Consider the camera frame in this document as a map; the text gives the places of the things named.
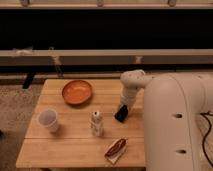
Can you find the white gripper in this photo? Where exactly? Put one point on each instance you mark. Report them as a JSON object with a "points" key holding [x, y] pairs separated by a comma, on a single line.
{"points": [[128, 98]]}

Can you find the black bottle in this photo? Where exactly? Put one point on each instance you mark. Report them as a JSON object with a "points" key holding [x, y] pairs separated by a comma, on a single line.
{"points": [[122, 113]]}

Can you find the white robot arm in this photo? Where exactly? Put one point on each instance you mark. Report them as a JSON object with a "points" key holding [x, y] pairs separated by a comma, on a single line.
{"points": [[171, 103]]}

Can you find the small white bottle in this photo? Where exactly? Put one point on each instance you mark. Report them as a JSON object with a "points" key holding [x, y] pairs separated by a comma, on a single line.
{"points": [[96, 123]]}

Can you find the orange bowl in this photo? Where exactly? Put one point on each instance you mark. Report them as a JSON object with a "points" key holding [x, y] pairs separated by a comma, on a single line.
{"points": [[77, 92]]}

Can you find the snack bar in wrapper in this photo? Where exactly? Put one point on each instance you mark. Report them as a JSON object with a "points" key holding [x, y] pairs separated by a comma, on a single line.
{"points": [[116, 150]]}

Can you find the white plastic cup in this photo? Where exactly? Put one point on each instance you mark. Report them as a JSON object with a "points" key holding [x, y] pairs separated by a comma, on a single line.
{"points": [[48, 119]]}

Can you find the wooden rail bench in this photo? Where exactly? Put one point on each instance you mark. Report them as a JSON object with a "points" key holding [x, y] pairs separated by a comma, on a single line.
{"points": [[104, 57]]}

